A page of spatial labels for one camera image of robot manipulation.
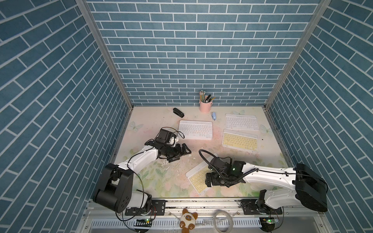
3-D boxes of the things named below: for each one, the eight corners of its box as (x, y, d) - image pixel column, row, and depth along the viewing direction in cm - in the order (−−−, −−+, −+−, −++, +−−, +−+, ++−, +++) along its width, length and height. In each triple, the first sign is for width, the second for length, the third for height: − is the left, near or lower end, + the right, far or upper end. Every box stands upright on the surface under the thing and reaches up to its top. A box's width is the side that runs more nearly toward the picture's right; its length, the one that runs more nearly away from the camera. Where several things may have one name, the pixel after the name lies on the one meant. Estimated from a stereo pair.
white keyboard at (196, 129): (178, 139, 102) (178, 137, 100) (179, 122, 112) (179, 120, 110) (213, 139, 102) (213, 137, 100) (211, 122, 112) (212, 120, 110)
